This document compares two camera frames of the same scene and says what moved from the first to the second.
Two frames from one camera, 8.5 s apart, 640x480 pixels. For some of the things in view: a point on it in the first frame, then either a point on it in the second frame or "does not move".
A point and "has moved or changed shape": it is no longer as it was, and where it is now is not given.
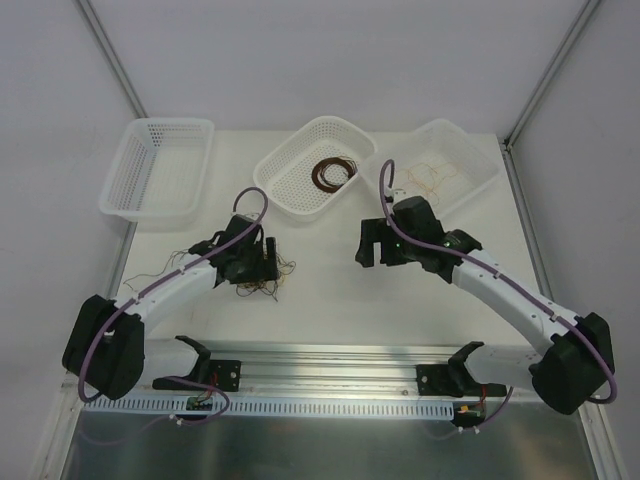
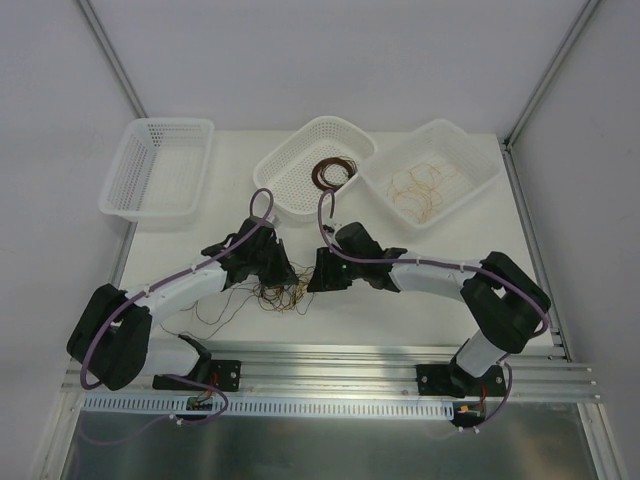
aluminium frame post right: x=540 y=90 does not move
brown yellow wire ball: x=270 y=287 has moved or changed shape
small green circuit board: x=193 y=405 does not move
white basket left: x=160 y=176 does not move
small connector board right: x=470 y=411 does not move
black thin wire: x=173 y=255 -> x=239 y=297
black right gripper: x=373 y=240 -> x=326 y=272
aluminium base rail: x=306 y=370 does not move
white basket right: x=437 y=160 does not move
